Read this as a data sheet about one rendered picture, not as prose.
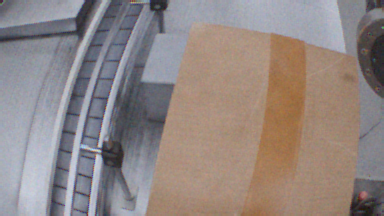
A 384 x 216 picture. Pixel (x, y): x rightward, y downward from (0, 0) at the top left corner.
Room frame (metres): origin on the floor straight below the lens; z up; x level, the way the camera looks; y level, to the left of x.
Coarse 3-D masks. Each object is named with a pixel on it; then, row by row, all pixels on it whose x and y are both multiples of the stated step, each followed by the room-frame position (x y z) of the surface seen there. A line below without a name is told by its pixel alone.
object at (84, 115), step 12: (120, 12) 0.76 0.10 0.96; (120, 24) 0.73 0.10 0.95; (108, 36) 0.70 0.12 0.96; (108, 48) 0.67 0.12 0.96; (96, 72) 0.62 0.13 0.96; (96, 84) 0.61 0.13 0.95; (84, 108) 0.56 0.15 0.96; (84, 120) 0.54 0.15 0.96; (84, 132) 0.53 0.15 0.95; (72, 156) 0.48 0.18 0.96; (72, 168) 0.45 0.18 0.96; (72, 180) 0.43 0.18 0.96; (72, 192) 0.41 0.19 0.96; (72, 204) 0.39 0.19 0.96
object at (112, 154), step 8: (104, 136) 0.49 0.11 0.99; (80, 144) 0.50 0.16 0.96; (104, 144) 0.49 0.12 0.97; (112, 144) 0.48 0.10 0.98; (120, 144) 0.49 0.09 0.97; (88, 152) 0.49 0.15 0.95; (96, 152) 0.49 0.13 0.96; (104, 152) 0.48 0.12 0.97; (112, 152) 0.48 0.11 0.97; (120, 152) 0.48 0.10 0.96; (104, 160) 0.47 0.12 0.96; (112, 160) 0.47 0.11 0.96; (120, 160) 0.47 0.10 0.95; (120, 168) 0.48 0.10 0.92; (120, 176) 0.48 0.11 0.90; (120, 184) 0.48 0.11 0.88; (128, 192) 0.48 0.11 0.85
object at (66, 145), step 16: (112, 0) 0.90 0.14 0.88; (112, 16) 0.84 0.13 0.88; (128, 16) 0.83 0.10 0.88; (96, 32) 0.80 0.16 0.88; (128, 32) 0.78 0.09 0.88; (96, 48) 0.76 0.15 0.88; (112, 48) 0.75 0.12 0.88; (112, 64) 0.71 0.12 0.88; (80, 80) 0.69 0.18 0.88; (112, 80) 0.67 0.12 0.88; (80, 96) 0.65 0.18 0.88; (96, 96) 0.65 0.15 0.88; (80, 112) 0.62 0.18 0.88; (96, 112) 0.62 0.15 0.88; (64, 128) 0.59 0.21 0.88; (96, 128) 0.58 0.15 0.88; (64, 144) 0.56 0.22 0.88; (96, 144) 0.55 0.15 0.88; (64, 160) 0.52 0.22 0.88; (80, 160) 0.52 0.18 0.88; (64, 176) 0.49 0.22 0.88; (80, 176) 0.49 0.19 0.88; (64, 192) 0.46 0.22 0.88; (80, 192) 0.46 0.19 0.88; (64, 208) 0.42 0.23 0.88; (80, 208) 0.43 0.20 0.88
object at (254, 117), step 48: (192, 48) 0.50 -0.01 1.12; (240, 48) 0.49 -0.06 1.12; (288, 48) 0.49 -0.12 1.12; (192, 96) 0.43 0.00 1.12; (240, 96) 0.43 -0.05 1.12; (288, 96) 0.42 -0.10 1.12; (336, 96) 0.41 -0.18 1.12; (192, 144) 0.38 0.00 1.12; (240, 144) 0.37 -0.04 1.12; (288, 144) 0.36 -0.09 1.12; (336, 144) 0.34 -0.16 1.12; (192, 192) 0.32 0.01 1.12; (240, 192) 0.31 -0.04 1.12; (288, 192) 0.30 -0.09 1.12; (336, 192) 0.27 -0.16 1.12
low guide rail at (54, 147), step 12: (108, 0) 0.87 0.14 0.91; (96, 24) 0.80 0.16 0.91; (84, 48) 0.73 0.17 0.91; (72, 72) 0.68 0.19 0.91; (72, 84) 0.66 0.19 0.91; (60, 108) 0.61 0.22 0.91; (60, 120) 0.58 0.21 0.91; (60, 132) 0.57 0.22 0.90; (48, 168) 0.48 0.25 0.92; (48, 180) 0.46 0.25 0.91; (48, 192) 0.43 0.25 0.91; (48, 204) 0.41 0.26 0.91
